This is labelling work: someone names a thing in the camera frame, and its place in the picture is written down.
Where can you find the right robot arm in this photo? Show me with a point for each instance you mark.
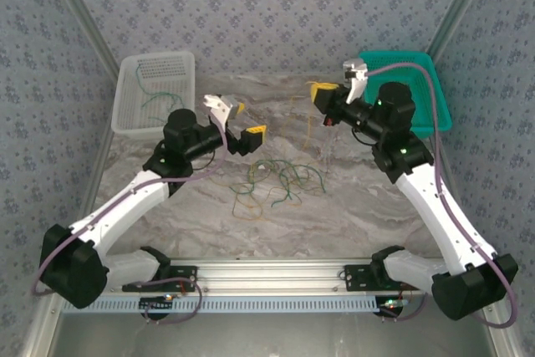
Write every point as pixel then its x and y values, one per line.
pixel 439 215

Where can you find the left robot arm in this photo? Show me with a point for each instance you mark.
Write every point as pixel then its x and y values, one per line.
pixel 125 206

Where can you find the teal plastic basket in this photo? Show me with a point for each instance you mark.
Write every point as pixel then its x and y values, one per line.
pixel 441 98

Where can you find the white plastic basket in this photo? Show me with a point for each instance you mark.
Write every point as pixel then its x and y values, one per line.
pixel 125 93

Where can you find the small black circuit board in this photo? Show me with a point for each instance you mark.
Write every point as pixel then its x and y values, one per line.
pixel 390 304
pixel 156 304

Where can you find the grey metal panel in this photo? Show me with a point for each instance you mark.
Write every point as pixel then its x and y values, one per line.
pixel 267 336

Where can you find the aluminium frame post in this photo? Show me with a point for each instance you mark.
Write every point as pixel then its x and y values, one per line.
pixel 460 1
pixel 83 10

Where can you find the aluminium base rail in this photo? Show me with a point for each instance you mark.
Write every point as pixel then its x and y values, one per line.
pixel 267 273

